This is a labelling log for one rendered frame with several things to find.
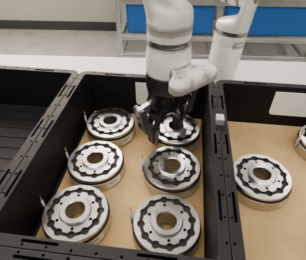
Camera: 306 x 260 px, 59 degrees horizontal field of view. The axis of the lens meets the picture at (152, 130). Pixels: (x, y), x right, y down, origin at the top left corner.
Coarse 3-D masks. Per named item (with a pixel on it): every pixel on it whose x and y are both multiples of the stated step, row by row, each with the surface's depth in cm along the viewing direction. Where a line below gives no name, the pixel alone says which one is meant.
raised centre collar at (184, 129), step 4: (168, 120) 57; (168, 124) 56; (184, 124) 56; (168, 128) 55; (184, 128) 55; (168, 132) 55; (172, 132) 54; (176, 132) 54; (180, 132) 54; (184, 132) 55
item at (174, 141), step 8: (184, 120) 58; (192, 120) 58; (160, 128) 56; (192, 128) 56; (160, 136) 54; (168, 136) 54; (176, 136) 54; (184, 136) 54; (192, 136) 54; (176, 144) 53; (184, 144) 53
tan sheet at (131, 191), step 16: (80, 144) 57; (128, 144) 57; (144, 144) 57; (128, 160) 54; (144, 160) 54; (64, 176) 51; (128, 176) 51; (112, 192) 48; (128, 192) 48; (144, 192) 48; (112, 208) 45; (128, 208) 45; (112, 224) 43; (128, 224) 43; (112, 240) 41; (128, 240) 41
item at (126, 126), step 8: (96, 112) 60; (104, 112) 60; (112, 112) 60; (120, 112) 61; (128, 112) 60; (88, 120) 58; (96, 120) 58; (128, 120) 58; (88, 128) 56; (96, 128) 56; (104, 128) 56; (112, 128) 56; (120, 128) 56; (128, 128) 56; (96, 136) 54; (104, 136) 54; (112, 136) 54; (120, 136) 55
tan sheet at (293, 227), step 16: (240, 128) 61; (256, 128) 61; (272, 128) 61; (288, 128) 61; (240, 144) 57; (256, 144) 57; (272, 144) 57; (288, 144) 57; (288, 160) 54; (304, 160) 54; (304, 176) 51; (304, 192) 48; (240, 208) 45; (288, 208) 45; (304, 208) 45; (256, 224) 43; (272, 224) 43; (288, 224) 43; (304, 224) 43; (256, 240) 41; (272, 240) 41; (288, 240) 41; (304, 240) 41; (256, 256) 39; (272, 256) 39; (288, 256) 39; (304, 256) 39
